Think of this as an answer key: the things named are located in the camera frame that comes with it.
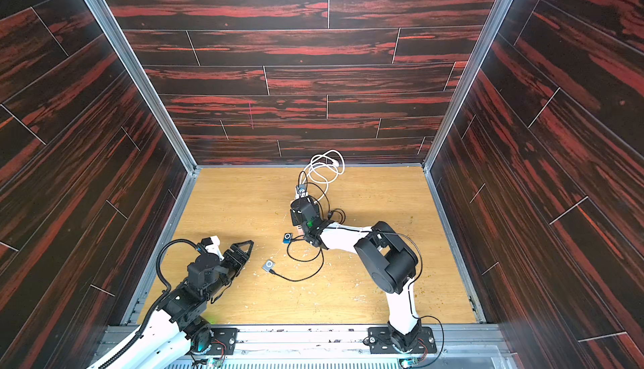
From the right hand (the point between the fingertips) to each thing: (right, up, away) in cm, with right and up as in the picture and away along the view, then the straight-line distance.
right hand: (306, 201), depth 95 cm
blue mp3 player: (-7, -14, 0) cm, 16 cm away
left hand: (-16, -14, -16) cm, 26 cm away
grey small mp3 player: (-13, -23, -7) cm, 27 cm away
